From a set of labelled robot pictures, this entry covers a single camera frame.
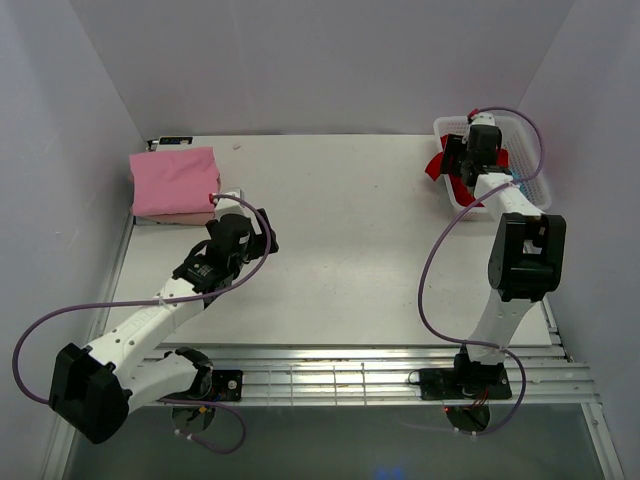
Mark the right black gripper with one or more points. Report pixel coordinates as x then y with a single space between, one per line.
454 146

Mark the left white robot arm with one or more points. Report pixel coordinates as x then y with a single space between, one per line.
95 387

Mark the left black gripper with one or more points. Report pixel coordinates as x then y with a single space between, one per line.
264 242

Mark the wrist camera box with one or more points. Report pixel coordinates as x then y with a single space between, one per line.
226 202
481 118

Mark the pink folded t shirt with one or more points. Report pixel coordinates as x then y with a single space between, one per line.
174 182

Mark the red t shirt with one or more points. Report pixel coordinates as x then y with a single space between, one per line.
461 193

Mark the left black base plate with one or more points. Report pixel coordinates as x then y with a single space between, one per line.
223 385

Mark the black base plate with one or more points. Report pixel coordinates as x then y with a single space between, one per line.
444 384
223 385

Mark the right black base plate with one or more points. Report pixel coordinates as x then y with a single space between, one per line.
444 384

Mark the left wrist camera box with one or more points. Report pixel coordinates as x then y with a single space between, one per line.
226 202

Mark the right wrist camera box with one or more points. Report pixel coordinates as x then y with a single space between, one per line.
481 118

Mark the black label device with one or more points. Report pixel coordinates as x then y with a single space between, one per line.
153 144

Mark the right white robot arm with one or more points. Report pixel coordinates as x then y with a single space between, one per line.
526 259

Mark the white plastic basket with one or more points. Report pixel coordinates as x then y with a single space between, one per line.
518 138

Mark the aluminium frame rails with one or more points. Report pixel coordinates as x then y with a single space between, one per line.
348 307

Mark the blue t shirt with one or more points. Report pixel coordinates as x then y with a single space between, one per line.
519 181

